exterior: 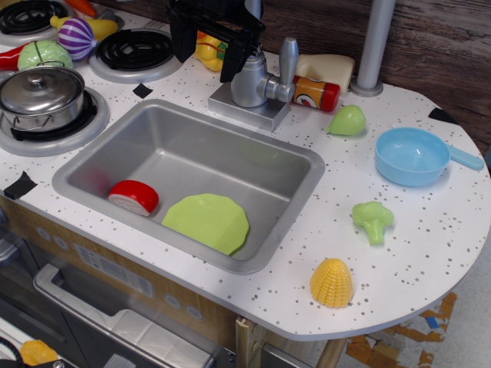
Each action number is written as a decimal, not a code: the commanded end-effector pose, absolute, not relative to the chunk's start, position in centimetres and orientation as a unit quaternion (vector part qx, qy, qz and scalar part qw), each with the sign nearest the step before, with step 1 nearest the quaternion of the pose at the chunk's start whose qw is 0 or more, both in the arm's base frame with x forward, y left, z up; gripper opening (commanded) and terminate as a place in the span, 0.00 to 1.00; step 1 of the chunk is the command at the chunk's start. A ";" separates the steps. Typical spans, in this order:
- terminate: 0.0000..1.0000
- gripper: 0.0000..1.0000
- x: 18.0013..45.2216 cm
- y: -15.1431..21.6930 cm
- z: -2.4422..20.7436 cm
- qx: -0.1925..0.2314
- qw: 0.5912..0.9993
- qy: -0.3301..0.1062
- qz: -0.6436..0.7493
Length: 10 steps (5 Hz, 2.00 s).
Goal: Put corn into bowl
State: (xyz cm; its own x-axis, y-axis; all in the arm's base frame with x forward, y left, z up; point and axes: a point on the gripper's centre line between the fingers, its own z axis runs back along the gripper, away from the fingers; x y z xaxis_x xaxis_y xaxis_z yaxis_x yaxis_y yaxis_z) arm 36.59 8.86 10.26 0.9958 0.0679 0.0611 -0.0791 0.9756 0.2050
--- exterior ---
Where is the black stove burner front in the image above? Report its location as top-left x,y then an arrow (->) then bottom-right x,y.
1,88 -> 110,157

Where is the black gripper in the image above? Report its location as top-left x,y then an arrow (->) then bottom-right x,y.
166,1 -> 265,83

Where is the yellow toy bell pepper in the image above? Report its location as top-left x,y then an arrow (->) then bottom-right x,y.
194,31 -> 228,72

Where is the yellow toy on floor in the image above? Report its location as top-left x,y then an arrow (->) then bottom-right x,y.
20,340 -> 58,366

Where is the red orange spice bottle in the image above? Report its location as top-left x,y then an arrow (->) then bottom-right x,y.
292,75 -> 341,112

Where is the green toy broccoli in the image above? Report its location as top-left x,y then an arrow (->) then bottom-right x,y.
352,201 -> 394,245

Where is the red toy cheese wedge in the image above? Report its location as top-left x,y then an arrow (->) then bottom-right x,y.
107,179 -> 160,217

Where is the black stove burner middle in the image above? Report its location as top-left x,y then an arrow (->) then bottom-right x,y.
88,28 -> 182,84

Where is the purple white toy onion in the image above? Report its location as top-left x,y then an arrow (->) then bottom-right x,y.
58,18 -> 97,61

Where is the yellow toy squash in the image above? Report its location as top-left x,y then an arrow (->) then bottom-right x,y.
50,15 -> 118,41

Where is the black stove burner back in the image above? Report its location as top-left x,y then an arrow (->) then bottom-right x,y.
1,1 -> 75,46

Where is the black tape piece right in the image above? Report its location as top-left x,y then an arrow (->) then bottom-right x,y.
428,107 -> 458,125

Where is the green toy cabbage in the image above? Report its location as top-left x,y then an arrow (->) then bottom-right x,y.
18,40 -> 73,71

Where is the cream toy milk bottle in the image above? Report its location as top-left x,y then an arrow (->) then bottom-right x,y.
296,54 -> 355,94

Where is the grey vertical pole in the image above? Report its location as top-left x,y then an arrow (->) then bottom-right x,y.
350,0 -> 396,97

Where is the black tape strip left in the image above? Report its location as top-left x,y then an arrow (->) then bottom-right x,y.
3,171 -> 38,200

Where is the orange toy carrot top-left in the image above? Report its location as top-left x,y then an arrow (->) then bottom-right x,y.
65,0 -> 97,18

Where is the blue plastic bowl with handle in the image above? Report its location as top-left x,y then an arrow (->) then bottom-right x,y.
375,127 -> 485,187

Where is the green toy pear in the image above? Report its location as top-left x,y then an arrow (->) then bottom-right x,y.
325,105 -> 366,136

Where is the silver toy sink basin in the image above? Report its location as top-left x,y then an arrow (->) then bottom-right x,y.
53,100 -> 325,274

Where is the red toy chili pepper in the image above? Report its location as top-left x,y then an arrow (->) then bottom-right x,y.
0,44 -> 26,71

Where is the silver oven door handle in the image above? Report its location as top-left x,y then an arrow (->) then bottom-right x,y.
34,264 -> 216,367

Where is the green plastic plate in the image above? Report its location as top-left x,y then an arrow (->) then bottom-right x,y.
162,193 -> 249,255

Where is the yellow toy corn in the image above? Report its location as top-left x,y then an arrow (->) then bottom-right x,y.
310,258 -> 354,308

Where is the black stove burner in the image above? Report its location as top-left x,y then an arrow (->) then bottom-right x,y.
1,1 -> 75,46
1,88 -> 110,157
88,28 -> 182,84

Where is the silver toy faucet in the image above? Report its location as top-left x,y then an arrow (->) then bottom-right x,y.
208,0 -> 300,132

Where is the black tape square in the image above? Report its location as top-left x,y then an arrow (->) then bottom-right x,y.
133,84 -> 153,99

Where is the steel pot with lid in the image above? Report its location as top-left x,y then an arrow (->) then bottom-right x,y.
1,65 -> 85,131

